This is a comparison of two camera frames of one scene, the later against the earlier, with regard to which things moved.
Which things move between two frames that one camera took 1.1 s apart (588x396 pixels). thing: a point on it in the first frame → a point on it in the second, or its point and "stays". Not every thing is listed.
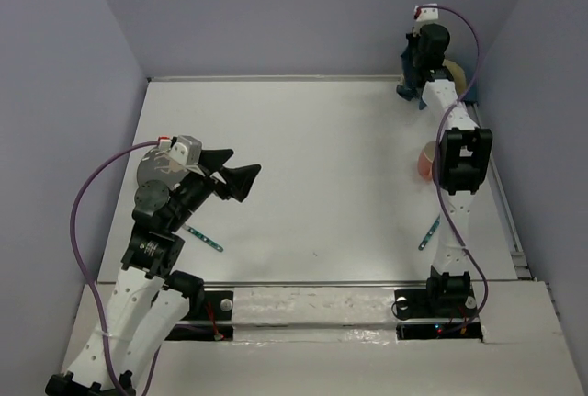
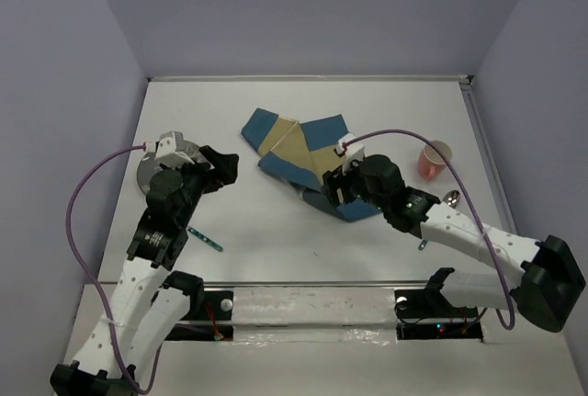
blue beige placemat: (466, 91) → (301, 153)
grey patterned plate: (155, 164) stays
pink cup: (425, 160) stays
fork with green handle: (203, 238) stays
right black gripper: (419, 32) → (335, 178)
